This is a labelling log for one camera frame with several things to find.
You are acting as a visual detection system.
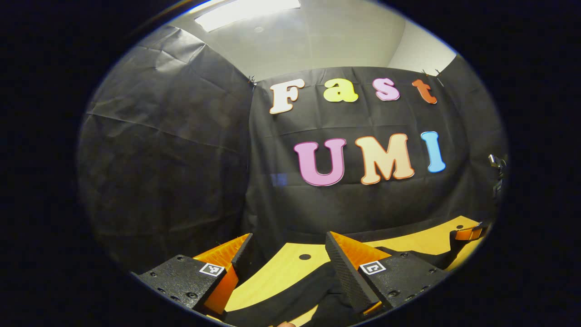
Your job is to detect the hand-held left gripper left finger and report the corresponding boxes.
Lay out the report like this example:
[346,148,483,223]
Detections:
[135,233,254,316]

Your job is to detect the black button shirt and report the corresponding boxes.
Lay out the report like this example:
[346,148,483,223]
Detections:
[224,229,484,327]

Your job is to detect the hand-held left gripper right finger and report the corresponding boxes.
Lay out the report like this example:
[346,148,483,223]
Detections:
[325,231,451,316]

